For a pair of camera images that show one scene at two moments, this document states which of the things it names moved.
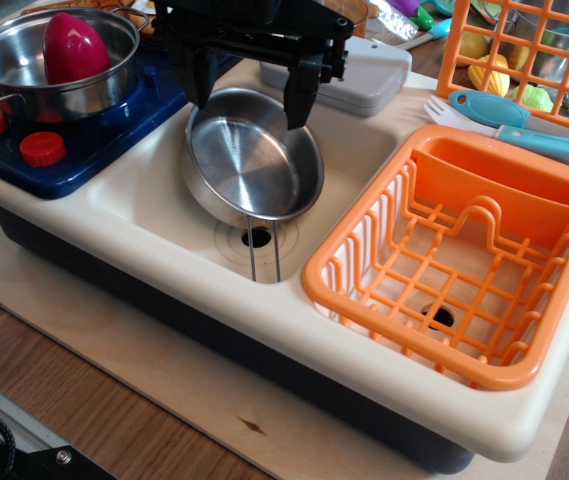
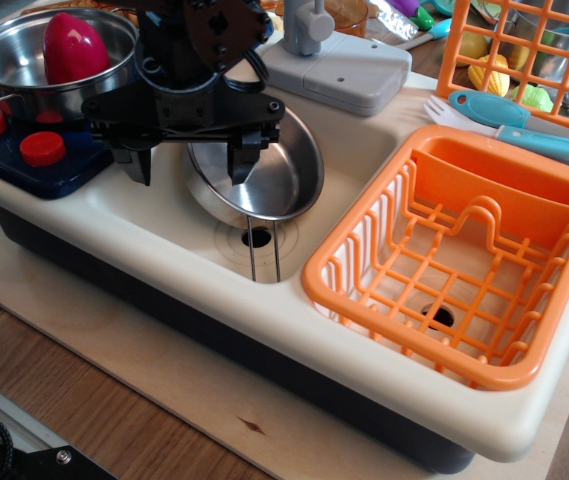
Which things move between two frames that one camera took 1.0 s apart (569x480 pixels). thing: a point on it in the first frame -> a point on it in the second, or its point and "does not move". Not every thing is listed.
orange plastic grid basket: x=545 y=55 does not move
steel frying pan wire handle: x=251 y=253 does not move
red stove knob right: x=42 y=149 does not move
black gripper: x=200 y=33 -> x=184 y=108
